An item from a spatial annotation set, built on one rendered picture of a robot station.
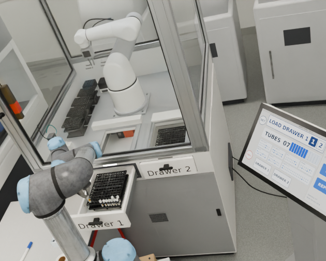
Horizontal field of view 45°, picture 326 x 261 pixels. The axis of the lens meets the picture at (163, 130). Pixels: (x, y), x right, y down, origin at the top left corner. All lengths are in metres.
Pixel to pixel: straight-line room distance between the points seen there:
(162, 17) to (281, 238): 1.72
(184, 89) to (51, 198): 0.80
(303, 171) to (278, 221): 1.22
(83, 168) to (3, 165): 1.43
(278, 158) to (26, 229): 1.42
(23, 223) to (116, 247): 0.97
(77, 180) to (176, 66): 0.70
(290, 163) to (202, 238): 1.03
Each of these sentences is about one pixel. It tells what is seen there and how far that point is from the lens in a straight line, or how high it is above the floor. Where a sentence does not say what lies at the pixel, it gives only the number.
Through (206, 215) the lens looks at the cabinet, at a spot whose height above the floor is 0.45.
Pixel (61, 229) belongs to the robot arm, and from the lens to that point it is 1.45.
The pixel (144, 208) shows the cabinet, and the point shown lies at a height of 0.56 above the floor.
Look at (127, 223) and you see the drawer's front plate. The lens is 1.98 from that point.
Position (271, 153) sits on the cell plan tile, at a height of 1.06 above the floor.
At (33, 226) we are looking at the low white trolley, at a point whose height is 0.76.
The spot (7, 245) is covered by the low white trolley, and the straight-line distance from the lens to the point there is 2.39.
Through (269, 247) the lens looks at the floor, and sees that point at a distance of 2.77.
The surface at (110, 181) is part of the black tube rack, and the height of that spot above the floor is 0.90.
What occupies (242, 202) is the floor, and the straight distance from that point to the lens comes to 3.02.
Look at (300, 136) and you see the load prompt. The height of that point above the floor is 1.15.
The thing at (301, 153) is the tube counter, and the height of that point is 1.11.
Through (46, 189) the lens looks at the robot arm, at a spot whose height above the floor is 1.48.
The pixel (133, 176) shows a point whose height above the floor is 0.87.
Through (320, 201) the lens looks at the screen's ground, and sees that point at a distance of 1.66.
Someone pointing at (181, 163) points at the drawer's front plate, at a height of 0.90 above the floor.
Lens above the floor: 2.27
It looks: 36 degrees down
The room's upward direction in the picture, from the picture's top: 19 degrees counter-clockwise
